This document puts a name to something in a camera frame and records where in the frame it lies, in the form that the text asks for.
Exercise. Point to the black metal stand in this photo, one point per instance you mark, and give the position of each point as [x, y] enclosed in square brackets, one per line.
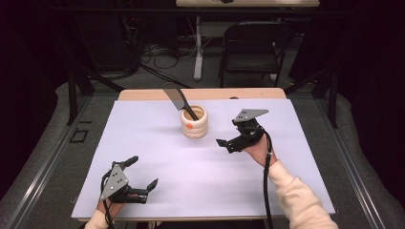
[333, 95]
[72, 95]

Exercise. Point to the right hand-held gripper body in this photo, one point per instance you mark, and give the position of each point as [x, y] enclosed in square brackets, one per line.
[250, 133]

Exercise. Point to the white background desk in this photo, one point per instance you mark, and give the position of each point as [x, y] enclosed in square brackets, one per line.
[198, 47]

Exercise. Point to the person's right hand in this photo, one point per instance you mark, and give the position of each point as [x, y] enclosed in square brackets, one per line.
[261, 152]

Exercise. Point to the black folding chair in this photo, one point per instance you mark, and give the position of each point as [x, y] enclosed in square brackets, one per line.
[251, 60]

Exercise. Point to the person's left hand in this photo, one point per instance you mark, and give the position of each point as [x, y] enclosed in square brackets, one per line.
[108, 209]

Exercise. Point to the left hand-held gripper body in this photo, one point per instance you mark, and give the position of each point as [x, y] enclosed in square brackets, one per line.
[114, 183]

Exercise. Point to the aluminium floor rail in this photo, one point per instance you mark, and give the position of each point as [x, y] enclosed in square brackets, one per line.
[350, 162]
[47, 162]

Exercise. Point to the wooden table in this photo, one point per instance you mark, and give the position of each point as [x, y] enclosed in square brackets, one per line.
[216, 94]

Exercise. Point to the cream ribbed holder cup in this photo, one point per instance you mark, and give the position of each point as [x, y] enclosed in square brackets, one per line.
[194, 129]

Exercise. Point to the white table mat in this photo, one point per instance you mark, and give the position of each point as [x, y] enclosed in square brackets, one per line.
[191, 178]

